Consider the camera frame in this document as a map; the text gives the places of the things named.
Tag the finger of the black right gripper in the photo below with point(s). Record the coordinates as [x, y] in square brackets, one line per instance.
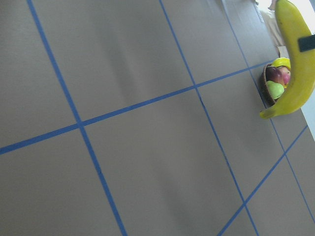
[306, 43]

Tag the green pear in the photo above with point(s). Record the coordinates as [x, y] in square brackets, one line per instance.
[275, 89]

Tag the woven brown fruit basket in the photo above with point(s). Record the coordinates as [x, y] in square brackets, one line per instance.
[263, 88]

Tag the yellow banana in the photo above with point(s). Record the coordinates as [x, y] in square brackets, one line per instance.
[295, 32]
[282, 62]

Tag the pink apple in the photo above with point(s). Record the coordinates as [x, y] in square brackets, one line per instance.
[286, 74]

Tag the dark red mango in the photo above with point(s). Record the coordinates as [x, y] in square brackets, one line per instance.
[274, 75]

